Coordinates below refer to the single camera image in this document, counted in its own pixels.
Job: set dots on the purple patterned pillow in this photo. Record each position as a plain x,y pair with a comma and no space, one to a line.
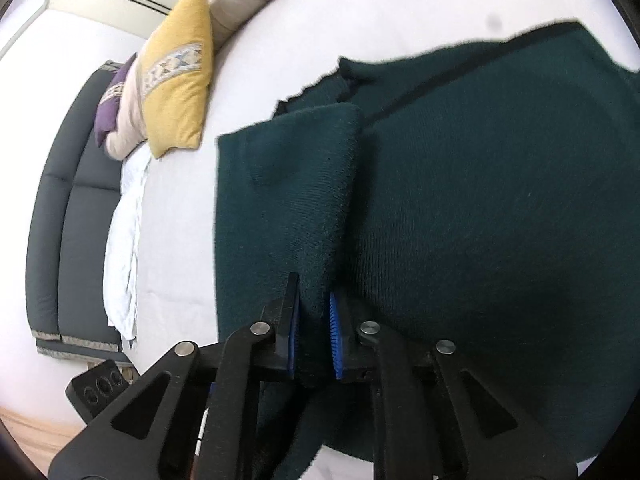
107,115

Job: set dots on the grey padded headboard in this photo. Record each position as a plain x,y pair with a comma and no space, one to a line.
85,235

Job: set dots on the yellow patterned pillow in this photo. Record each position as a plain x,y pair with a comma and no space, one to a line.
175,100

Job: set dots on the bed with white sheet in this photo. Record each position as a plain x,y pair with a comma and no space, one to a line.
175,260

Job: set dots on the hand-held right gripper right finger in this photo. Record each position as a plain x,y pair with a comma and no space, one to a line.
336,335

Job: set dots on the dark green sweater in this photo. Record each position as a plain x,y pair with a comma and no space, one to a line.
475,210

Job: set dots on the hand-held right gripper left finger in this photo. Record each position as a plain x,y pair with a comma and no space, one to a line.
295,330

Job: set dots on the white wrinkled pillowcase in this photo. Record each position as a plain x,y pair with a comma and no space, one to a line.
122,260

